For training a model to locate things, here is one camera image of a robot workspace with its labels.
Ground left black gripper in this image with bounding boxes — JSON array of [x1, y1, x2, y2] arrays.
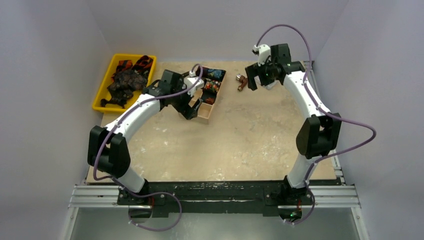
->
[[169, 80, 201, 119]]

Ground dark orange floral tie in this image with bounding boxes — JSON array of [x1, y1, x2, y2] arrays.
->
[[202, 96, 216, 105]]

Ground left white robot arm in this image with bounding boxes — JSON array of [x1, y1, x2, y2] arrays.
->
[[87, 64, 205, 205]]

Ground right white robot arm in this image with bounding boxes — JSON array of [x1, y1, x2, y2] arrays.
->
[[245, 43, 341, 204]]

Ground clear plastic organizer box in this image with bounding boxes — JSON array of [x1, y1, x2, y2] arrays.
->
[[264, 81, 279, 90]]

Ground brown metal pipe fitting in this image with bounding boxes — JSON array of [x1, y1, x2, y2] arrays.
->
[[235, 74, 248, 92]]

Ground rolled colourful floral tie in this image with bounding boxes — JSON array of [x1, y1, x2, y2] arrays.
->
[[203, 79, 222, 94]]

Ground wooden compartment box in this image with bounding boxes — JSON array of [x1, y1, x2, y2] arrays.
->
[[189, 74, 226, 125]]

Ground rolled blue floral tie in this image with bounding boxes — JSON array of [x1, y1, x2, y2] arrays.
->
[[202, 67, 227, 82]]

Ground red black striped tie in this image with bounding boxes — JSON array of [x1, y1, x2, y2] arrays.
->
[[111, 54, 156, 81]]

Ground dark patterned tie pile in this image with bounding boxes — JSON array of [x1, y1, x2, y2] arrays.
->
[[100, 70, 148, 109]]

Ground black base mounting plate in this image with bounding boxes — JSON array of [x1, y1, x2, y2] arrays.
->
[[117, 180, 315, 221]]

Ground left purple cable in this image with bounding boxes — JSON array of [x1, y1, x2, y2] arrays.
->
[[92, 63, 205, 233]]

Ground purple cable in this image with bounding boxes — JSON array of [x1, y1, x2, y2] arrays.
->
[[253, 24, 378, 226], [92, 63, 205, 233]]

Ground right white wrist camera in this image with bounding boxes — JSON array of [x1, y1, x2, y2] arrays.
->
[[252, 44, 271, 66]]

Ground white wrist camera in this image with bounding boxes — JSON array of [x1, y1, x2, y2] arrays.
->
[[183, 71, 205, 97], [252, 44, 271, 66]]

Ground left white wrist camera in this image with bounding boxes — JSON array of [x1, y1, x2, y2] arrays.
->
[[183, 71, 205, 97]]

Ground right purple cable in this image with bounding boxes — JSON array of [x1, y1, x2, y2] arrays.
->
[[253, 24, 378, 226]]

